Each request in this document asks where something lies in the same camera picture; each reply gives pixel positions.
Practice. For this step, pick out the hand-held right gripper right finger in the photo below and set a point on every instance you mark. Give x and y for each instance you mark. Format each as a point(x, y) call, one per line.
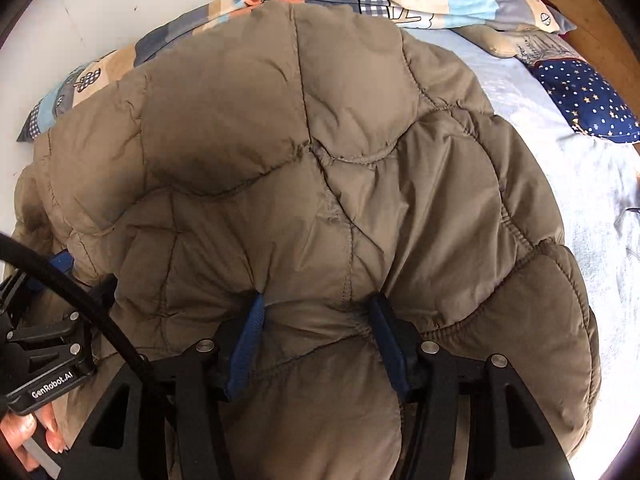
point(387, 350)

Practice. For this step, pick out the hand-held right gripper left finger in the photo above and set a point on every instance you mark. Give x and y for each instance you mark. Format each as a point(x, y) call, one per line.
point(247, 350)

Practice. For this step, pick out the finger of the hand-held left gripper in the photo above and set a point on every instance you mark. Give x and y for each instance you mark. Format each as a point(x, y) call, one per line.
point(55, 332)
point(61, 262)

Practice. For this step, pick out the brown quilted puffer jacket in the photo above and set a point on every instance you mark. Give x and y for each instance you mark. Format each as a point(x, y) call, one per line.
point(300, 160)

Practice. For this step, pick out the person's left hand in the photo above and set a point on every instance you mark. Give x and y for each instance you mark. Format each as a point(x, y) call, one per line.
point(25, 430)

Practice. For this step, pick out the light blue cloud-print bed sheet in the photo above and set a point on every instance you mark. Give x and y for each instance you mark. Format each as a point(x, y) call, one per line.
point(590, 185)

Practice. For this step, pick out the wooden headboard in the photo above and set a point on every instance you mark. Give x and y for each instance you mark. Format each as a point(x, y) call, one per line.
point(575, 5)

